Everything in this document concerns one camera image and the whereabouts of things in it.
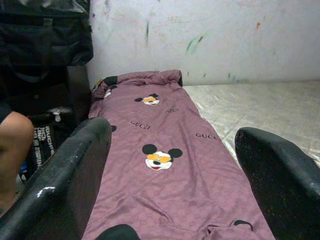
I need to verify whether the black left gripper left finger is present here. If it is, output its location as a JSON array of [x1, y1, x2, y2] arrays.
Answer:
[[0, 117, 113, 240]]

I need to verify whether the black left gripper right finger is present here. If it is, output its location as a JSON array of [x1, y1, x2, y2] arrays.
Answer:
[[234, 126, 320, 240]]

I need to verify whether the black bag with white print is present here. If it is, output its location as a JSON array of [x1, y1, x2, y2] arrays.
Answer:
[[26, 107, 76, 178]]

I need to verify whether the person in black clothes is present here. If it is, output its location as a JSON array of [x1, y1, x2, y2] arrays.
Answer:
[[0, 111, 35, 216]]

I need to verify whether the grey patterned quilted mattress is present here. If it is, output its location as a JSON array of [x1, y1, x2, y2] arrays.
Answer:
[[183, 81, 320, 166]]

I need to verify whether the purple cartoon mouse print blanket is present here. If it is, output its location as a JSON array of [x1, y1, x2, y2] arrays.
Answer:
[[81, 69, 276, 240]]

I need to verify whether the black fabric bag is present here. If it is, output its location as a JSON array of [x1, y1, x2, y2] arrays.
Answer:
[[0, 0, 94, 83]]

